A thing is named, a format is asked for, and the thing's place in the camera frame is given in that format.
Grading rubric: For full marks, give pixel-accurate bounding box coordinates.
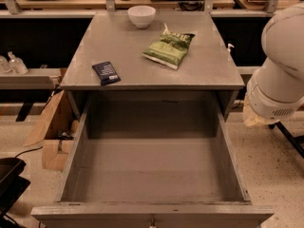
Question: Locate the grey top drawer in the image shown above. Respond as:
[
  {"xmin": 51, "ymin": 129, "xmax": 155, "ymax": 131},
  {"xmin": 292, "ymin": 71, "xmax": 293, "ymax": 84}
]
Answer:
[{"xmin": 32, "ymin": 91, "xmax": 274, "ymax": 228}]

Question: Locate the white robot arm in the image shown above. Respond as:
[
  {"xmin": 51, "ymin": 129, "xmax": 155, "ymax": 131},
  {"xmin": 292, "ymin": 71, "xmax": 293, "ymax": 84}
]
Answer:
[{"xmin": 242, "ymin": 2, "xmax": 304, "ymax": 126}]

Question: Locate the white pump bottle top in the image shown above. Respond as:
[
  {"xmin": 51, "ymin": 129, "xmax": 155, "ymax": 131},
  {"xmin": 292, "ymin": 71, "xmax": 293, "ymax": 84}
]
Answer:
[{"xmin": 227, "ymin": 43, "xmax": 235, "ymax": 52}]

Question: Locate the grey drawer cabinet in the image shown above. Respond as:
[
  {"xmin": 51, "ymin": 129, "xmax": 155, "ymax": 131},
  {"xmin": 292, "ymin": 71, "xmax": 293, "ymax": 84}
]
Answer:
[{"xmin": 61, "ymin": 9, "xmax": 244, "ymax": 115}]

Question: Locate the open cardboard box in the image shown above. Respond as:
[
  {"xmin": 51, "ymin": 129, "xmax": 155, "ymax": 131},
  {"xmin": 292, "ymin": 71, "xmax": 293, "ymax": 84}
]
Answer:
[{"xmin": 24, "ymin": 91, "xmax": 79, "ymax": 171}]

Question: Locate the green chip bag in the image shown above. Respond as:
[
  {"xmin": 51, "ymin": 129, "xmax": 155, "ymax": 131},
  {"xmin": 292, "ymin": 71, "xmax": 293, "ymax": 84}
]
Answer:
[{"xmin": 142, "ymin": 25, "xmax": 195, "ymax": 70}]

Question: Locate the white ceramic bowl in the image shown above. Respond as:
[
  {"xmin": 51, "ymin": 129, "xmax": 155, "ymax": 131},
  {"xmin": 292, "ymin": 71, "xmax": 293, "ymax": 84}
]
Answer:
[{"xmin": 127, "ymin": 6, "xmax": 156, "ymax": 29}]

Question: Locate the dark blue snack bar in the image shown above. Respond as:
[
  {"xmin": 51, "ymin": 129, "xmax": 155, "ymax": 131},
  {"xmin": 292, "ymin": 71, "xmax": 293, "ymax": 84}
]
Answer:
[{"xmin": 92, "ymin": 62, "xmax": 121, "ymax": 86}]

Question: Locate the clear plastic bottle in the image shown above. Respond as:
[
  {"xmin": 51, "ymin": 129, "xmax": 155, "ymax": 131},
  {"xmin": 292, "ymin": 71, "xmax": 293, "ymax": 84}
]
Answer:
[{"xmin": 8, "ymin": 51, "xmax": 28, "ymax": 75}]

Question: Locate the black chair base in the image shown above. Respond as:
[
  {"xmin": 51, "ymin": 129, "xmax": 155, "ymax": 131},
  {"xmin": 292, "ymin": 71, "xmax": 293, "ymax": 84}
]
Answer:
[{"xmin": 0, "ymin": 158, "xmax": 30, "ymax": 228}]

